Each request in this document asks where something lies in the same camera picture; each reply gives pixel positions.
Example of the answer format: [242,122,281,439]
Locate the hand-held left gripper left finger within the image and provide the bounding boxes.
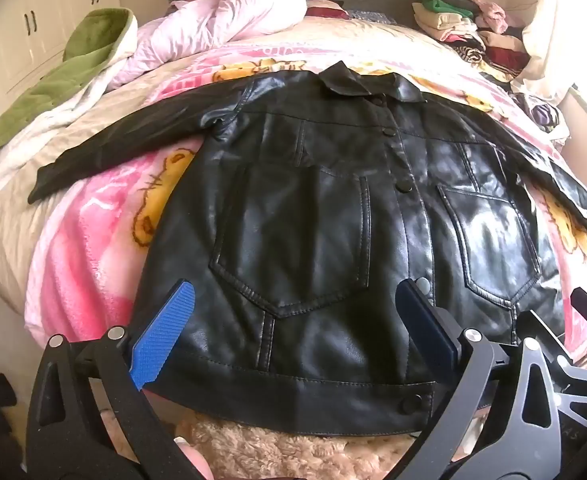
[24,280,209,480]

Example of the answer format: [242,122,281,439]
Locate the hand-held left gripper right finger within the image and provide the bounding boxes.
[388,278,562,480]

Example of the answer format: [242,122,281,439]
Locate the black leather jacket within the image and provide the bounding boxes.
[28,62,587,436]

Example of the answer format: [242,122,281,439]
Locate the bag of clothes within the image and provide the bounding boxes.
[523,92,571,136]

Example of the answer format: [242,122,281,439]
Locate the stack of folded clothes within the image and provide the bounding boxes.
[411,0,529,83]

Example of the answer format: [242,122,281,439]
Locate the person's left hand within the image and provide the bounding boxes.
[174,435,215,480]

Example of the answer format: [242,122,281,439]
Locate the pink printed blanket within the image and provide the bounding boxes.
[24,42,587,371]

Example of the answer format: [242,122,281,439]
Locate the beige fuzzy cloth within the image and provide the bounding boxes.
[98,407,469,480]

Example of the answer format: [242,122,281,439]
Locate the green fleece blanket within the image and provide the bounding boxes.
[0,7,139,211]

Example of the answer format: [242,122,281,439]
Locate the cream curtain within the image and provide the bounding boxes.
[516,0,587,101]

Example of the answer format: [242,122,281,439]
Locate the blue patterned cloth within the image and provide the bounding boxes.
[346,9,399,25]

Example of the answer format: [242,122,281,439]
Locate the lilac puffy jacket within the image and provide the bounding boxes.
[106,0,308,91]

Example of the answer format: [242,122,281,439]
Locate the red pillow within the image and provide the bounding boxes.
[306,5,349,21]

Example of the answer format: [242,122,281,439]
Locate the cream wardrobe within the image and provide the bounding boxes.
[0,0,122,96]

